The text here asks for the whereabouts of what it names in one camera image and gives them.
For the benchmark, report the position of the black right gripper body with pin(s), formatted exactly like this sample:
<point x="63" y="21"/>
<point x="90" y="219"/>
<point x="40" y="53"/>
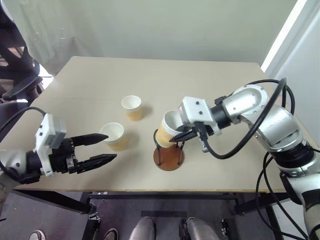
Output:
<point x="203" y="130"/>

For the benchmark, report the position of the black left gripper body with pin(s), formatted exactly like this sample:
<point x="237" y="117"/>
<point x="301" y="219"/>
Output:
<point x="61" y="156"/>

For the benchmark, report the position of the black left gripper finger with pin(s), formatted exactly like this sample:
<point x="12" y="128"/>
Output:
<point x="96" y="161"/>
<point x="90" y="139"/>

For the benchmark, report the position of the ribbed brown paper cup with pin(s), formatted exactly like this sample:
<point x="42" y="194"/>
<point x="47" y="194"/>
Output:
<point x="166" y="135"/>

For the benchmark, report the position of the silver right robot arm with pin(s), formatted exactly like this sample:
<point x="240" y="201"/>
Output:
<point x="252" y="100"/>

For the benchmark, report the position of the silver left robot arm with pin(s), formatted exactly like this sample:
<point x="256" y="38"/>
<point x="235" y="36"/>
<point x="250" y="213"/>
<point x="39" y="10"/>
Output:
<point x="12" y="160"/>

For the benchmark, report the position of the smooth brown paper cup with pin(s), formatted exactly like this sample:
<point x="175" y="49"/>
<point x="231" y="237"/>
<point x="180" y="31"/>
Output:
<point x="135" y="113"/>
<point x="117" y="143"/>

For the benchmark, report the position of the person's shoe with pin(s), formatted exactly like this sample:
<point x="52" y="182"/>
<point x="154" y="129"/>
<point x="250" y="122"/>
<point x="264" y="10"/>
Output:
<point x="111" y="234"/>
<point x="37" y="235"/>

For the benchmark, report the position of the black office chair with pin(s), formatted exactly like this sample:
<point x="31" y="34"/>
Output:
<point x="15" y="65"/>

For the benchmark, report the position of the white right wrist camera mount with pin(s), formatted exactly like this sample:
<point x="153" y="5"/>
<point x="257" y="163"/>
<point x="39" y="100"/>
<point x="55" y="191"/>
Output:
<point x="197" y="110"/>

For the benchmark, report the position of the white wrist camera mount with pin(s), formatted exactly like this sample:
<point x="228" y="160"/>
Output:
<point x="197" y="110"/>
<point x="46" y="130"/>

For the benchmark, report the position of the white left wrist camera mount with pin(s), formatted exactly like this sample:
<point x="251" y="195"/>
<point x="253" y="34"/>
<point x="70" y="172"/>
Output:
<point x="46" y="130"/>

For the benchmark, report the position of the black metal table frame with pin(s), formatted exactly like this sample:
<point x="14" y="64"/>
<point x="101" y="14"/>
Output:
<point x="162" y="196"/>

